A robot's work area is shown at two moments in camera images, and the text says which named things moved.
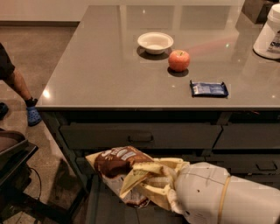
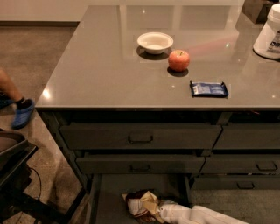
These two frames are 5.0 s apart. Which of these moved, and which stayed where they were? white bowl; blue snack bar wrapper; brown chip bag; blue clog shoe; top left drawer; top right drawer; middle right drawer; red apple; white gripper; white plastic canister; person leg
Moved: white gripper; person leg; brown chip bag; blue clog shoe
Stayed: red apple; white plastic canister; top left drawer; top right drawer; middle right drawer; white bowl; blue snack bar wrapper
